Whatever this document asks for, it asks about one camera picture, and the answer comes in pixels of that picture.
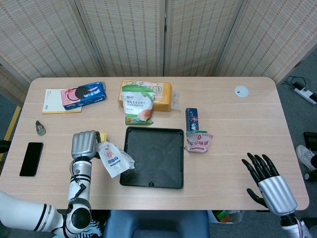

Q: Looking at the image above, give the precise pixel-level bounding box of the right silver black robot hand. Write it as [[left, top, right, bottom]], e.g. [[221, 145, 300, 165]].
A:
[[242, 152, 298, 215]]

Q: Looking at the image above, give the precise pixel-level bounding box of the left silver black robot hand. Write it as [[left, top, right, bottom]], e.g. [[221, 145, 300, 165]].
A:
[[71, 130, 104, 160]]

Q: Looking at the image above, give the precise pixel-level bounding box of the white sugar bag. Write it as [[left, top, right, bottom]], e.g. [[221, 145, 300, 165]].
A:
[[95, 140, 136, 179]]

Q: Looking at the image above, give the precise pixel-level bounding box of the green white corn starch bag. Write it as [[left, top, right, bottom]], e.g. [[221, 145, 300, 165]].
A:
[[122, 84, 155, 124]]

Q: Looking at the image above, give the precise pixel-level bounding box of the black square plastic tray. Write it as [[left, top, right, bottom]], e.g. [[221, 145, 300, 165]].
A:
[[119, 126, 185, 190]]

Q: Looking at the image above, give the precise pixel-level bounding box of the red white seasoning pouch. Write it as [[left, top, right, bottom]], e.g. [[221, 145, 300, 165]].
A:
[[184, 130, 214, 153]]

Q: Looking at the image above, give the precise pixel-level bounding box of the white sneaker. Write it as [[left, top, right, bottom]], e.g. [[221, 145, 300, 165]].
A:
[[296, 144, 317, 172]]

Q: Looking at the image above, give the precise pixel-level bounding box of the blue cookie box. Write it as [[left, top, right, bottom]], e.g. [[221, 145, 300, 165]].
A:
[[60, 81, 107, 111]]

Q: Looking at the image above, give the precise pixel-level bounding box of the white yellow notebook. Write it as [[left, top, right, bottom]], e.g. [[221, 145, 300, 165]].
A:
[[42, 88, 83, 115]]

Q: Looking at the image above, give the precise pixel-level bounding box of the black smartphone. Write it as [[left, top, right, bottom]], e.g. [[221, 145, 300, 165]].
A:
[[19, 142, 44, 178]]

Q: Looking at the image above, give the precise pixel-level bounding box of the clear plastic storage bin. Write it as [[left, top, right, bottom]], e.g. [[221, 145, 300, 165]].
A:
[[207, 210, 245, 224]]

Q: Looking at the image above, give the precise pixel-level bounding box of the black floor device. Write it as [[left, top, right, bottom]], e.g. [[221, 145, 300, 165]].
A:
[[303, 131, 317, 147]]

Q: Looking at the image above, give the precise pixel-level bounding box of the black white striped cloth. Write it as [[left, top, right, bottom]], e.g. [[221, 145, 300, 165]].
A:
[[83, 215, 104, 238]]

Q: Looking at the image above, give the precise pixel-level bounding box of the orange tissue pack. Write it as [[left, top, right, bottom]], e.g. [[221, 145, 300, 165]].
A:
[[118, 79, 183, 112]]

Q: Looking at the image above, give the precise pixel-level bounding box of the woven folding screen panel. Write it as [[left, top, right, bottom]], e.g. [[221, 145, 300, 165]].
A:
[[163, 0, 245, 77], [0, 0, 106, 83], [215, 0, 317, 83], [75, 0, 167, 77], [0, 63, 31, 105]]

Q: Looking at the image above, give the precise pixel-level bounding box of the white power strip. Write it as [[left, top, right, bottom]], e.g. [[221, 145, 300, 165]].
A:
[[293, 83, 317, 105]]

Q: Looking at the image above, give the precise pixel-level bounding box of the blue chair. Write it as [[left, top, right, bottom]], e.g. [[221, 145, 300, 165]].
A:
[[103, 210, 211, 238]]

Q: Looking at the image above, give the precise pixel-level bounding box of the dark blue carton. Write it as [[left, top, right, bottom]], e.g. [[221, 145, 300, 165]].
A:
[[185, 107, 201, 132]]

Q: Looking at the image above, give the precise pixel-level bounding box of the white cable grommet cap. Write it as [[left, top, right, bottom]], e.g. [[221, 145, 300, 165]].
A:
[[234, 85, 250, 98]]

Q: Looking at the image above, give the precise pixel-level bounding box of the black power cable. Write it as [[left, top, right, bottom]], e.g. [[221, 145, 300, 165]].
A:
[[282, 75, 311, 88]]

